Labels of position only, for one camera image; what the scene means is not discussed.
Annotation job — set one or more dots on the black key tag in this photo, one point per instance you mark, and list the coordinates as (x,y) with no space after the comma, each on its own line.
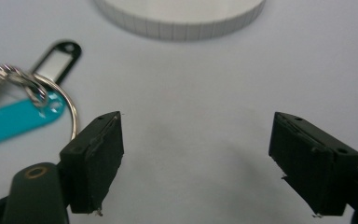
(57,62)

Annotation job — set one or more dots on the teal key tag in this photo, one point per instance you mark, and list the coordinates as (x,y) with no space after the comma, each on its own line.
(15,119)

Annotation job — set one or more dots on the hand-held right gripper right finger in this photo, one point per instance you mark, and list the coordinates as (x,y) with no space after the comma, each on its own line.
(310,168)

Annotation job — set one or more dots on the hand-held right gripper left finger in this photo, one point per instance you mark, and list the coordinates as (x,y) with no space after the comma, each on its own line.
(94,161)

